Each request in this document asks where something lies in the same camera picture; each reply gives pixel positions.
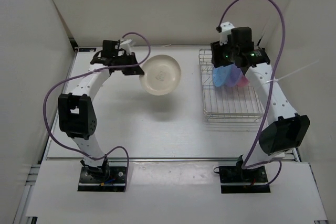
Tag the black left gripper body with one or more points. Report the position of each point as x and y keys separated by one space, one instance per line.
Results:
x=125 y=59

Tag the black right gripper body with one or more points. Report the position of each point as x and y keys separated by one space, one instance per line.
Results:
x=225 y=53

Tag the cream bear plate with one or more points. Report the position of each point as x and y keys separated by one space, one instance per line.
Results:
x=162 y=75

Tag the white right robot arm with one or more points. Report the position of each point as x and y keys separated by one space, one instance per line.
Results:
x=250 y=160

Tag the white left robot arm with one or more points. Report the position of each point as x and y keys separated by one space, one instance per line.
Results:
x=77 y=117

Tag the purple plate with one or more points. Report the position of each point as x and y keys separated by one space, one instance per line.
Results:
x=234 y=76

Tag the black XDOF label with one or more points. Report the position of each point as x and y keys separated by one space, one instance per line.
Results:
x=87 y=49

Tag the pink plate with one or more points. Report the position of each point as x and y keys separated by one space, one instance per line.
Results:
x=243 y=82

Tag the blue plate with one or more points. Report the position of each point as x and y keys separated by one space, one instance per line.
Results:
x=220 y=75

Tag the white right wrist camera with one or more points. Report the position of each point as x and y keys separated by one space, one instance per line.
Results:
x=224 y=30

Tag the metal wire dish rack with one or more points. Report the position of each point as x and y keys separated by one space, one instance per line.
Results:
x=226 y=104

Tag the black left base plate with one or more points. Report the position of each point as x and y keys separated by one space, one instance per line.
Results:
x=106 y=179

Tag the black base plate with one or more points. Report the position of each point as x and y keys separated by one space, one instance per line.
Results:
x=237 y=181
x=106 y=179

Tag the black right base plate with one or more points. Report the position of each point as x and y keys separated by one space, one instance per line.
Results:
x=237 y=181

